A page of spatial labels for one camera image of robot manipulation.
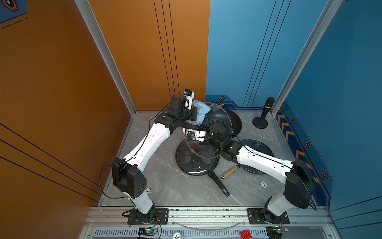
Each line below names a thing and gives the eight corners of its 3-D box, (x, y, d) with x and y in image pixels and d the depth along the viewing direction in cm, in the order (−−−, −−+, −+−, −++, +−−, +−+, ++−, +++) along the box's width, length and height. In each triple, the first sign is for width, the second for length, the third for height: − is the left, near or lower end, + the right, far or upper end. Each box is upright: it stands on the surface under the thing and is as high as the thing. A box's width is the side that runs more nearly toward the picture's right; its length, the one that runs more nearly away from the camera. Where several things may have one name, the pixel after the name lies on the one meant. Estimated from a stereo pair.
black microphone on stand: (254, 128, 112) (267, 101, 92) (252, 123, 115) (264, 96, 95) (262, 128, 112) (276, 101, 92) (260, 123, 115) (274, 96, 95)
